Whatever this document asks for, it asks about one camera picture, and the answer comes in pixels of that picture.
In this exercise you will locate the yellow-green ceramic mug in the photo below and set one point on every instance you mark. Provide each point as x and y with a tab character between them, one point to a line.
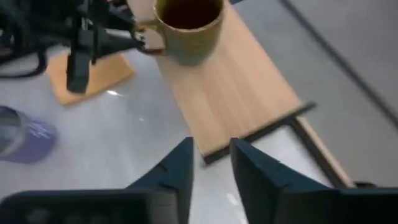
190	44

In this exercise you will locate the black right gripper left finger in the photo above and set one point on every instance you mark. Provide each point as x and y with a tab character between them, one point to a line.
178	174

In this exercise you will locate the yellow sponge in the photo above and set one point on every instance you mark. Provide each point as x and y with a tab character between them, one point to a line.
107	74

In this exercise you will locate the purple tumbler with steel rim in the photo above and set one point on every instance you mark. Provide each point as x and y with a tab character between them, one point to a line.
34	140

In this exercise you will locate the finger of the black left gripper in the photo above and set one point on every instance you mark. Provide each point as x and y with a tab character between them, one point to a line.
119	15
122	43

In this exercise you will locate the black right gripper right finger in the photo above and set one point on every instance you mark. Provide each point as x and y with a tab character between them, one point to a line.
258	174

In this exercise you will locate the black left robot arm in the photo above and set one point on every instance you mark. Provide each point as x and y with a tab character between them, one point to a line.
28	28

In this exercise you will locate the light wooden board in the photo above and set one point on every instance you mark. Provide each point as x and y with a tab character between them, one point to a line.
230	90

